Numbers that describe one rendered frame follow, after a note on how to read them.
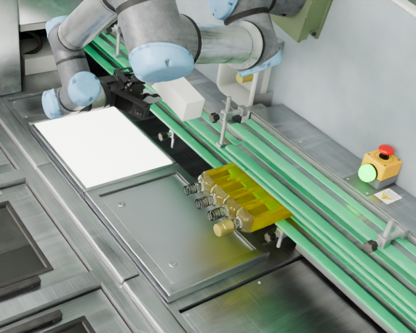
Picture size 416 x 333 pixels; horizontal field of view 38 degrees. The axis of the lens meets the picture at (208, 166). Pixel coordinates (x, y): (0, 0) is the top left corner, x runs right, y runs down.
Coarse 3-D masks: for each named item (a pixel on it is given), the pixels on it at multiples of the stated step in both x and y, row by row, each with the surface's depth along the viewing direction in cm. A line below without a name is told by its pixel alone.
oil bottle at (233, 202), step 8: (240, 192) 167; (248, 192) 167; (256, 192) 168; (264, 192) 168; (224, 200) 164; (232, 200) 163; (240, 200) 164; (248, 200) 164; (256, 200) 165; (232, 208) 162; (232, 216) 163
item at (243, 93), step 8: (224, 64) 191; (224, 72) 193; (232, 72) 195; (224, 80) 195; (232, 80) 197; (256, 80) 180; (224, 88) 194; (232, 88) 195; (240, 88) 195; (248, 88) 194; (232, 96) 191; (240, 96) 191; (248, 96) 191; (240, 104) 188; (248, 104) 185
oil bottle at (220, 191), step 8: (240, 176) 173; (248, 176) 174; (216, 184) 169; (224, 184) 169; (232, 184) 169; (240, 184) 170; (248, 184) 171; (256, 184) 171; (216, 192) 166; (224, 192) 166; (232, 192) 167; (216, 200) 166
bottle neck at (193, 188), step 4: (188, 184) 169; (192, 184) 168; (196, 184) 169; (200, 184) 169; (184, 188) 169; (188, 188) 167; (192, 188) 168; (196, 188) 168; (200, 188) 169; (184, 192) 169; (188, 192) 167; (192, 192) 168; (196, 192) 169
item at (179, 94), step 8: (176, 80) 170; (184, 80) 171; (160, 88) 172; (168, 88) 168; (176, 88) 167; (184, 88) 168; (192, 88) 169; (168, 96) 169; (176, 96) 166; (184, 96) 165; (192, 96) 166; (200, 96) 166; (168, 104) 170; (176, 104) 167; (184, 104) 164; (192, 104) 164; (200, 104) 166; (176, 112) 168; (184, 112) 165; (192, 112) 167; (200, 112) 169; (184, 120) 167
